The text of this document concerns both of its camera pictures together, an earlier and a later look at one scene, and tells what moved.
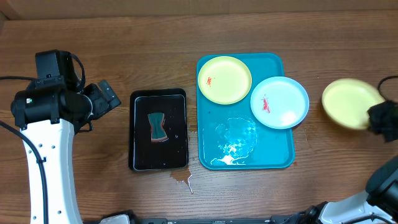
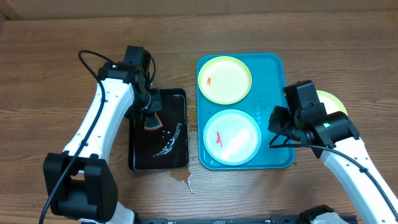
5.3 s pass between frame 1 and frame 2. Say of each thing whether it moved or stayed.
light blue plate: moved
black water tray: stayed
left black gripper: moved
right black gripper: moved
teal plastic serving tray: stayed
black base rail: stayed
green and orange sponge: moved
